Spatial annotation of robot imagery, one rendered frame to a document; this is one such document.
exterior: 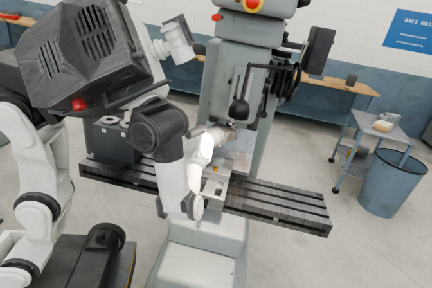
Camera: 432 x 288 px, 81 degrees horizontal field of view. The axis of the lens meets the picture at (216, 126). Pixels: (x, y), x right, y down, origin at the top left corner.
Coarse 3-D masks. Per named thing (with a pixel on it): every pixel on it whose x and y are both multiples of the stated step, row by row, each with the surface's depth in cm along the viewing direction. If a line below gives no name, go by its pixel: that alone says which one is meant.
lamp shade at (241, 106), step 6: (234, 102) 86; (240, 102) 85; (246, 102) 86; (234, 108) 85; (240, 108) 85; (246, 108) 85; (228, 114) 88; (234, 114) 86; (240, 114) 85; (246, 114) 86; (240, 120) 86
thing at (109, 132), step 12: (108, 120) 131; (120, 120) 133; (96, 132) 126; (108, 132) 126; (120, 132) 125; (96, 144) 129; (108, 144) 128; (120, 144) 127; (96, 156) 133; (108, 156) 131; (120, 156) 130; (132, 156) 129
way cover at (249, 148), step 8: (240, 128) 156; (240, 136) 156; (248, 136) 155; (224, 144) 156; (232, 144) 156; (240, 144) 155; (248, 144) 155; (216, 152) 155; (224, 152) 155; (232, 152) 155; (240, 152) 155; (248, 152) 155; (240, 160) 153; (248, 160) 153; (232, 168) 152; (248, 168) 152
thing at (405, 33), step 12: (132, 0) 504; (396, 12) 440; (408, 12) 437; (420, 12) 434; (396, 24) 447; (408, 24) 444; (420, 24) 441; (396, 36) 454; (408, 36) 451; (420, 36) 448; (396, 48) 461; (408, 48) 458; (420, 48) 455
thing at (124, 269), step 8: (128, 248) 147; (120, 256) 142; (128, 256) 143; (120, 264) 138; (128, 264) 139; (112, 272) 133; (120, 272) 134; (128, 272) 135; (112, 280) 130; (120, 280) 130; (128, 280) 133
